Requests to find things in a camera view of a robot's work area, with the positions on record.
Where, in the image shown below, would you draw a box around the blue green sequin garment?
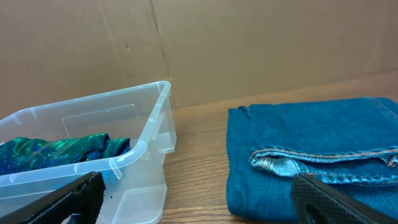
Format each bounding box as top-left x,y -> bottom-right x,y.
1,133 -> 136,187

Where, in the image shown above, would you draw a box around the clear plastic storage bin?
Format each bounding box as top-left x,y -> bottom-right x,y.
1,81 -> 177,223

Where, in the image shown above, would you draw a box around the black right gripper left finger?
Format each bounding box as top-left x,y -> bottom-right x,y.
1,172 -> 106,224

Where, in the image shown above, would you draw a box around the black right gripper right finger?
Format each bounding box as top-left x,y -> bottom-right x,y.
290,174 -> 397,224

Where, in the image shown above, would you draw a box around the folded blue denim jeans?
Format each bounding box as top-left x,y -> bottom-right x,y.
226,97 -> 397,223

